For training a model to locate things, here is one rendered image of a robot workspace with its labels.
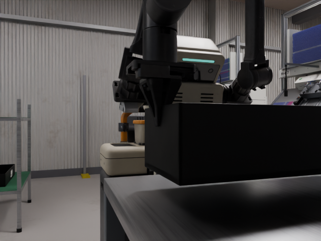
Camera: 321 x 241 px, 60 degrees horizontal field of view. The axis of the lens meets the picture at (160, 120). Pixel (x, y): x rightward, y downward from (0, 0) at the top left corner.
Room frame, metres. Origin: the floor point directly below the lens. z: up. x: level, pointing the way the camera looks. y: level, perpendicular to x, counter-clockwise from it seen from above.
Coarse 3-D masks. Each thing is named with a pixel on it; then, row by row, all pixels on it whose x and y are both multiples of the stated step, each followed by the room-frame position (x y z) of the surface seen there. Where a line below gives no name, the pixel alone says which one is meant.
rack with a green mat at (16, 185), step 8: (0, 120) 2.24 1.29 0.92; (8, 120) 2.26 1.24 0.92; (16, 120) 2.28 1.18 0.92; (16, 176) 2.83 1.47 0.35; (24, 176) 2.83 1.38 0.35; (8, 184) 2.49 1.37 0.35; (16, 184) 2.49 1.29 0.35; (24, 184) 2.55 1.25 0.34; (0, 192) 2.24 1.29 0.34; (8, 192) 2.26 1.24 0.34; (16, 192) 2.28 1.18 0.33
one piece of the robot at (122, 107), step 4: (120, 104) 1.01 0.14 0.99; (124, 104) 0.94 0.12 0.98; (128, 104) 0.95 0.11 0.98; (132, 104) 0.95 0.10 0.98; (136, 104) 0.96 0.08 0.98; (120, 108) 1.00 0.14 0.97; (124, 108) 0.94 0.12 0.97; (128, 108) 0.94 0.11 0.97; (132, 108) 0.94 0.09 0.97; (136, 108) 0.95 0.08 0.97; (124, 112) 0.94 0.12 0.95; (128, 112) 0.94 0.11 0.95; (132, 112) 0.95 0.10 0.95; (136, 112) 0.95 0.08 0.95
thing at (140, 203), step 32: (128, 192) 0.50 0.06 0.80; (160, 192) 0.50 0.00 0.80; (192, 192) 0.50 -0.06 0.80; (224, 192) 0.50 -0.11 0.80; (256, 192) 0.50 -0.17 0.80; (288, 192) 0.50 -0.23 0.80; (320, 192) 0.50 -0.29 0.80; (128, 224) 0.37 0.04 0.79; (160, 224) 0.35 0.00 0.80; (192, 224) 0.35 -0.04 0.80; (224, 224) 0.35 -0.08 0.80; (256, 224) 0.35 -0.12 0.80; (288, 224) 0.35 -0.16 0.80; (320, 224) 0.35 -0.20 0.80
